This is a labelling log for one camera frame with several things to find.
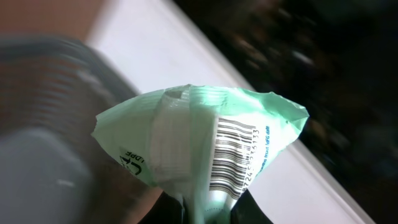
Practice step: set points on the grey plastic shopping basket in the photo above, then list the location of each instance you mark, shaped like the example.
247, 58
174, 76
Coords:
52, 169

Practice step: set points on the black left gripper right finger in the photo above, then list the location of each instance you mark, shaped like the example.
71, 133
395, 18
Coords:
246, 211

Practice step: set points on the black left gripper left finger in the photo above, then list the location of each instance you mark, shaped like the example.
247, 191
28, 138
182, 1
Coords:
166, 210

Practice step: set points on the mint green pack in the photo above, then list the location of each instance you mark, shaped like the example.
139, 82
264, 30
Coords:
202, 145

